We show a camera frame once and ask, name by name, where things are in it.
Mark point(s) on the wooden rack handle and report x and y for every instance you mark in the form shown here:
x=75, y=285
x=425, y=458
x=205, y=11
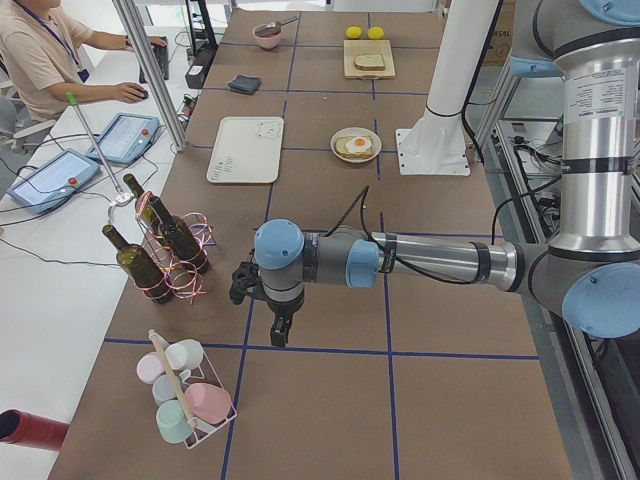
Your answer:
x=155, y=338

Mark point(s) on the light pink cup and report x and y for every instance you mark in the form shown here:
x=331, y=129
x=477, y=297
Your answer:
x=149, y=368

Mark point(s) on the grey cup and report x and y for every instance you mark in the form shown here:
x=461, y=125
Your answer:
x=163, y=391

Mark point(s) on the metal scoop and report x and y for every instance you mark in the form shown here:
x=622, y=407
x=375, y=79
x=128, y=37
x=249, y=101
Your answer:
x=280, y=24

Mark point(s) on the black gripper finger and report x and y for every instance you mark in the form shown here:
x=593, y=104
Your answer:
x=279, y=332

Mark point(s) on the front green wine bottle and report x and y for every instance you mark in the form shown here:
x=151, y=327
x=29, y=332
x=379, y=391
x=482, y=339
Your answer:
x=140, y=267

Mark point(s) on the mint green cup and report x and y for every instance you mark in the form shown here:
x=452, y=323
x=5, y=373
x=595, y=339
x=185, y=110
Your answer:
x=172, y=423

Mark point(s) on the pink bowl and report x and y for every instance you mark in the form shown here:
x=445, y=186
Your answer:
x=269, y=42

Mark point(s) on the white wire cup rack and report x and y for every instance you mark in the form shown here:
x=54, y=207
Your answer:
x=204, y=373

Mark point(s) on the yellow lemon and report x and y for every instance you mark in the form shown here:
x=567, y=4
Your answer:
x=353, y=32
x=375, y=33

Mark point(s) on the white cup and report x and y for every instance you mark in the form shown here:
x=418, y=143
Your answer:
x=184, y=354

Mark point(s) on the right yellow lemon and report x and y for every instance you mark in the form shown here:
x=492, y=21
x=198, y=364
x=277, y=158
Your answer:
x=375, y=33

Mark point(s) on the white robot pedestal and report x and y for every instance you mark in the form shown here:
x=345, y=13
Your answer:
x=436, y=145

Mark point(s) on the red tube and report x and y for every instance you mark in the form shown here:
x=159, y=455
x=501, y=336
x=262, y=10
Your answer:
x=30, y=430

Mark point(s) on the white plate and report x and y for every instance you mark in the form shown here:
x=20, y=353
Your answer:
x=351, y=131

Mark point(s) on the far blue teach pendant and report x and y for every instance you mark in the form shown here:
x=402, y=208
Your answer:
x=127, y=137

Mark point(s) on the left yellow lemon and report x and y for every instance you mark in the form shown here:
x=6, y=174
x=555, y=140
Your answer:
x=353, y=32

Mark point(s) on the fried egg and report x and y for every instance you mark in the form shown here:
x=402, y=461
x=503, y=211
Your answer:
x=359, y=145

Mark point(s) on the wooden cutting board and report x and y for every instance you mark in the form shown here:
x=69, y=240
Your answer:
x=352, y=48

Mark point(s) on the metal pole green tip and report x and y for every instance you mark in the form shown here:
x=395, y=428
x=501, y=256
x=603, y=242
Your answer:
x=122, y=198

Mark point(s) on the near blue teach pendant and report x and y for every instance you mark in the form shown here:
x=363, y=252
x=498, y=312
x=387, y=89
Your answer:
x=54, y=182

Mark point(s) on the middle green wine bottle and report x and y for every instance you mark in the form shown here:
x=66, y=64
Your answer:
x=179, y=237

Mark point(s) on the blue teach pendant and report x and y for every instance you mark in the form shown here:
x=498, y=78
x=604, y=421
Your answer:
x=54, y=182
x=127, y=137

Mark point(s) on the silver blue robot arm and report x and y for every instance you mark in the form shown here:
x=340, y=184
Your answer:
x=588, y=273

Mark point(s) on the seated person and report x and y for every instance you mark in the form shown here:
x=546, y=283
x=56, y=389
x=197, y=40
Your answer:
x=40, y=49

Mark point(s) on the white bear tray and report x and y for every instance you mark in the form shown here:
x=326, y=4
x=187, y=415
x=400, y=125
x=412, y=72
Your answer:
x=246, y=151

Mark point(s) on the bread slice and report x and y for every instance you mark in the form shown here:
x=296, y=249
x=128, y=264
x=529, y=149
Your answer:
x=342, y=151
x=369, y=62

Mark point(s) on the salmon pink cup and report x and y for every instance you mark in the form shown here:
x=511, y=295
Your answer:
x=209, y=402

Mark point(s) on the black box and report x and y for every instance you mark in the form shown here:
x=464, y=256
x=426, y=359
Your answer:
x=197, y=73

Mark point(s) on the green wine bottle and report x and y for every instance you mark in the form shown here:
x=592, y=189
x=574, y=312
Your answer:
x=140, y=267
x=179, y=237
x=145, y=214

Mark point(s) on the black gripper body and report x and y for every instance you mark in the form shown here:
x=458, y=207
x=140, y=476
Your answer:
x=283, y=312

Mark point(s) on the aluminium frame post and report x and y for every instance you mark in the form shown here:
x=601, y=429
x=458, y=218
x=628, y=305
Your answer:
x=141, y=44

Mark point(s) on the rear green wine bottle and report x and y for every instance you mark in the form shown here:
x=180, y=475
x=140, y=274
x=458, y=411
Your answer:
x=145, y=214

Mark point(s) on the copper wire bottle rack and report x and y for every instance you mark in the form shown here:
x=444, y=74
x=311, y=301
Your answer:
x=182, y=277

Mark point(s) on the grey folded cloth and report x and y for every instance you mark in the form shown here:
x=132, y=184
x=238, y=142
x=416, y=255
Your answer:
x=246, y=85

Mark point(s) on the black keyboard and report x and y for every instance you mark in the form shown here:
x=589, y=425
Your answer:
x=161, y=56

